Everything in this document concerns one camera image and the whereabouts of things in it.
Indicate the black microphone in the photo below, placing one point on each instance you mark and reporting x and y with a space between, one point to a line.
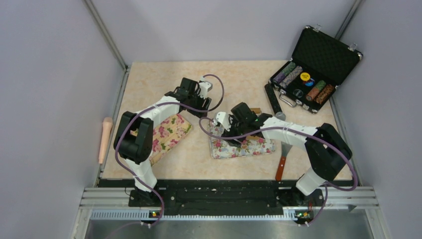
277 110

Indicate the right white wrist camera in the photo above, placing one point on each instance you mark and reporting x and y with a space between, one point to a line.
223 119

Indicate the metal spatula wooden handle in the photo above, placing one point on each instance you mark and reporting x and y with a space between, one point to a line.
285 149

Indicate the blue poker chip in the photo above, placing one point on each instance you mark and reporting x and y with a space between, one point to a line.
310 82

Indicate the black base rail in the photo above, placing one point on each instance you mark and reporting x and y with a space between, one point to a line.
221 199

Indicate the yellow dealer button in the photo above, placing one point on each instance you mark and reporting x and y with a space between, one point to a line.
304 76

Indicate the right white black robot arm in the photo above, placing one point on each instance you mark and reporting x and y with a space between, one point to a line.
327 151

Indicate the wooden dough roller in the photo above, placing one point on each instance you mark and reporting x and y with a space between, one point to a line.
257 111

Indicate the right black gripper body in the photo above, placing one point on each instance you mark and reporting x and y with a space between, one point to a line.
236 128

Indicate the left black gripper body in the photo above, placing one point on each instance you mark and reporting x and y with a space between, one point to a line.
197 101

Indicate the brown poker chip stack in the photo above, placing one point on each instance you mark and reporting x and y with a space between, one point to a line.
324 94

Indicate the purple poker chip stack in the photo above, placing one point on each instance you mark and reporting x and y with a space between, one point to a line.
284 72

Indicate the grey poker chip stack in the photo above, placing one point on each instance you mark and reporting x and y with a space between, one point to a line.
291 76

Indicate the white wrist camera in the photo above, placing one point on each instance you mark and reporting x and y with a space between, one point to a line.
204 88
223 119

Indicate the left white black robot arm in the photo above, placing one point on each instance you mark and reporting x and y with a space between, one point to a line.
133 142

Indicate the floral tray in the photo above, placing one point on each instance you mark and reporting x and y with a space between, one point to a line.
251 146

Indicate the folded floral cloth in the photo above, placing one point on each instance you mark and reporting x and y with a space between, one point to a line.
167 135

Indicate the black poker chip case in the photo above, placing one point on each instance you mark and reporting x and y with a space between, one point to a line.
325 59

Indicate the green poker chip stack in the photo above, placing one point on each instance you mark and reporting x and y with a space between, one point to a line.
312 94

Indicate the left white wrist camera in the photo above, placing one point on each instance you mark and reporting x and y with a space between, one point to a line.
204 88

